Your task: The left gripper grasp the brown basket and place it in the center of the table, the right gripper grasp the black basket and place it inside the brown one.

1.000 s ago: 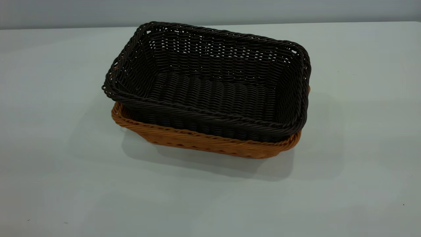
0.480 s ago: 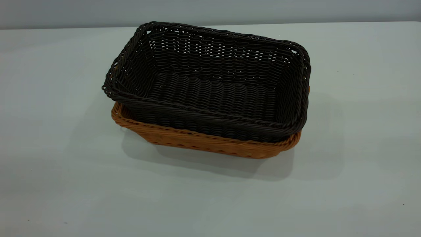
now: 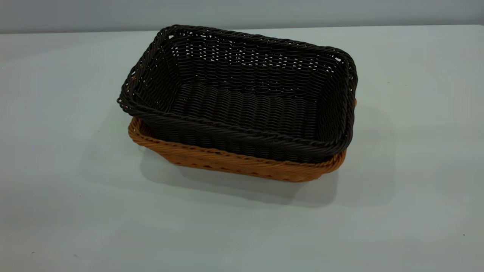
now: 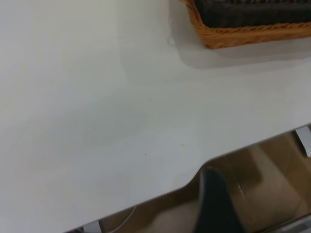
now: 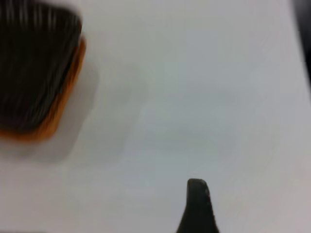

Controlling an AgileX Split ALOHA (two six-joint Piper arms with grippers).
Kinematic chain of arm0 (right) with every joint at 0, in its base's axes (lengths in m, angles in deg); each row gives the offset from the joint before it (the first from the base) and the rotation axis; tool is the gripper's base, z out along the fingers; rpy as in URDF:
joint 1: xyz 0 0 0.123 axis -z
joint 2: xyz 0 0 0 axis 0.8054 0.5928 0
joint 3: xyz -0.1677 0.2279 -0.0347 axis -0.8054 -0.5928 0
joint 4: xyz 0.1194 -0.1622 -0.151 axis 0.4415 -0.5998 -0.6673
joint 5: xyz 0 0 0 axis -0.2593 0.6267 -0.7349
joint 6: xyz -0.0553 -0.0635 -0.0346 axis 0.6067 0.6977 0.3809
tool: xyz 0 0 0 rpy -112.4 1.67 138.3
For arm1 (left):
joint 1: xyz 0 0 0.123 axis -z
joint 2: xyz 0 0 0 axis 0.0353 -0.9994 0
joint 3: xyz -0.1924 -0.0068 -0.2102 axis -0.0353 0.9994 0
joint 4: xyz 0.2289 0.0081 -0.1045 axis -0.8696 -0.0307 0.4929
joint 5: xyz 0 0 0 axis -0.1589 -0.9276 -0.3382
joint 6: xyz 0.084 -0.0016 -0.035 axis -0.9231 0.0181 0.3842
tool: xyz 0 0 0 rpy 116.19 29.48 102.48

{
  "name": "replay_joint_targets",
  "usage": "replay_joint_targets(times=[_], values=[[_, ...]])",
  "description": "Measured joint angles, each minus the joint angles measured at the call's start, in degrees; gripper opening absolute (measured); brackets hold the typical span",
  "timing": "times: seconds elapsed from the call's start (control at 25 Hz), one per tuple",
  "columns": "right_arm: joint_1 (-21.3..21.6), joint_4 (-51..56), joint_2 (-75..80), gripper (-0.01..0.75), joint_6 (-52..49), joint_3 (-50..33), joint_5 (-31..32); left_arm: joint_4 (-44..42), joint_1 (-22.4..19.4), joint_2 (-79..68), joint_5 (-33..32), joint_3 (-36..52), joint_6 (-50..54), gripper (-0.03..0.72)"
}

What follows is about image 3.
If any orange wicker basket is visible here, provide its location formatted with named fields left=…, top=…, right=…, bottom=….
left=128, top=99, right=357, bottom=183

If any dark brown wicker basket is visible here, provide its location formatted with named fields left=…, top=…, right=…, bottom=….
left=117, top=25, right=358, bottom=164

